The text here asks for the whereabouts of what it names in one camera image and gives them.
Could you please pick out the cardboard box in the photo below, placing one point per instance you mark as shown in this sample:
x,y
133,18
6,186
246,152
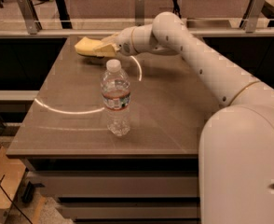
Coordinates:
x,y
11,174

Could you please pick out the metal rail bracket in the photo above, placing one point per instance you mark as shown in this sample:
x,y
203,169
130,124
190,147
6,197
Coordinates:
x,y
28,13
249,22
139,12

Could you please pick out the grey drawer cabinet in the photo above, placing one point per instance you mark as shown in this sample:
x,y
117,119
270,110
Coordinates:
x,y
122,191

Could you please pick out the middle metal rail bracket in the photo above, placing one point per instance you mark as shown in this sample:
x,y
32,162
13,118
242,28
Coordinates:
x,y
139,12

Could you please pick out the left metal rail bracket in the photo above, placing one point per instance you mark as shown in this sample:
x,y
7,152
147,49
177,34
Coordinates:
x,y
28,13

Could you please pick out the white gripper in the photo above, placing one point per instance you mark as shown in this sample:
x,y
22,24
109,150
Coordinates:
x,y
125,45

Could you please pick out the yellow sponge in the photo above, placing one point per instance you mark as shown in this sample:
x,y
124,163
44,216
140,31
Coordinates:
x,y
87,47

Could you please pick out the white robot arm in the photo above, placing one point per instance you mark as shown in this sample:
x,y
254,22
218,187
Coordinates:
x,y
236,147

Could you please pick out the right metal rail bracket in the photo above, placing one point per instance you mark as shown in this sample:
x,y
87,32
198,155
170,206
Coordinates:
x,y
249,22

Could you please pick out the clear plastic water bottle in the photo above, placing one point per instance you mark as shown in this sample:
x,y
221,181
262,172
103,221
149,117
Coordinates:
x,y
115,89

